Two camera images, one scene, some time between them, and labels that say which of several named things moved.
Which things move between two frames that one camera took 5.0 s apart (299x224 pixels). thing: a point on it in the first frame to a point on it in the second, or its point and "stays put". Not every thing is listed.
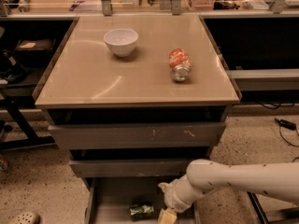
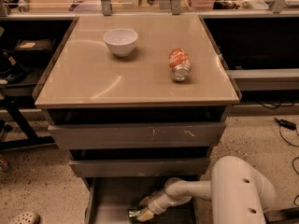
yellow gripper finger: [167, 217] to [145, 216]
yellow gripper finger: [168, 189] to [145, 203]
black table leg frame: [31, 139] stays put
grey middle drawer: [132, 168] stays put
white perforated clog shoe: [26, 217] stays put
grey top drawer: [137, 135] stays put
